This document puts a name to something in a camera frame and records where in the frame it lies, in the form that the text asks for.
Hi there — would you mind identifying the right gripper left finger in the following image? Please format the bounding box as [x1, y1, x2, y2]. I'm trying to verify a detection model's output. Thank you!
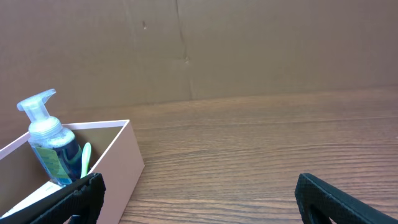
[1, 173, 106, 224]

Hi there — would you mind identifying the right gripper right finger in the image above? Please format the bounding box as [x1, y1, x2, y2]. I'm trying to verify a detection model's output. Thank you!
[295, 173, 397, 224]

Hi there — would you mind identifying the white soap bar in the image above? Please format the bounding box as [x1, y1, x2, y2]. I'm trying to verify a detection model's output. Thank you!
[1, 181, 63, 219]

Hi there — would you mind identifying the green white toothbrush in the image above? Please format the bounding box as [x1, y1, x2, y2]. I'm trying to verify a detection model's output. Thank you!
[80, 142, 91, 179]

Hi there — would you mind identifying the clear pump bottle blue liquid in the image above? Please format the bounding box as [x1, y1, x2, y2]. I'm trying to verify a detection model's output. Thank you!
[17, 89, 82, 185]

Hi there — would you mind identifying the open cardboard box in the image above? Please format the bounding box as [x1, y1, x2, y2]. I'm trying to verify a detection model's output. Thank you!
[1, 120, 144, 224]

